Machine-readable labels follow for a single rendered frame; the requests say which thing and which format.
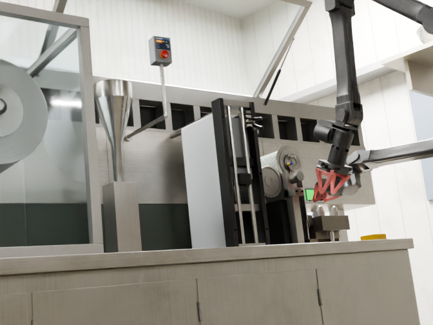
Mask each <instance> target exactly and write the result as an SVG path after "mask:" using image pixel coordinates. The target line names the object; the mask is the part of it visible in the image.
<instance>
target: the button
mask: <svg viewBox="0 0 433 325"><path fill-rule="evenodd" d="M386 238H387V237H386V234H385V233H380V234H371V235H364V236H361V237H360V240H361V241H367V240H374V239H386Z"/></svg>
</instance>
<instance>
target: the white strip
mask: <svg viewBox="0 0 433 325"><path fill-rule="evenodd" d="M179 135H182V145H183V153H184V167H185V174H186V188H187V195H188V209H189V222H190V230H191V243H192V249H195V248H221V247H226V238H225V231H224V220H223V213H222V201H221V194H220V182H219V175H218V163H217V151H216V144H215V133H214V126H213V114H211V115H208V116H207V117H205V118H203V119H201V120H199V121H197V122H194V123H192V124H190V125H188V126H186V127H184V128H182V129H181V130H179V131H177V132H175V133H173V134H171V135H170V136H169V137H170V138H171V139H173V138H175V137H177V136H179Z"/></svg>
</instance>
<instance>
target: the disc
mask: <svg viewBox="0 0 433 325"><path fill-rule="evenodd" d="M286 149H291V150H294V151H295V152H296V153H297V154H298V156H299V158H300V160H301V164H302V168H301V172H303V160H302V157H301V155H300V154H299V152H298V151H297V150H296V149H295V148H293V147H292V146H283V147H281V148H280V149H279V150H278V152H277V154H276V166H277V168H278V171H279V172H280V174H281V175H282V173H284V172H283V171H282V169H281V166H280V155H281V153H282V152H283V151H284V150H286Z"/></svg>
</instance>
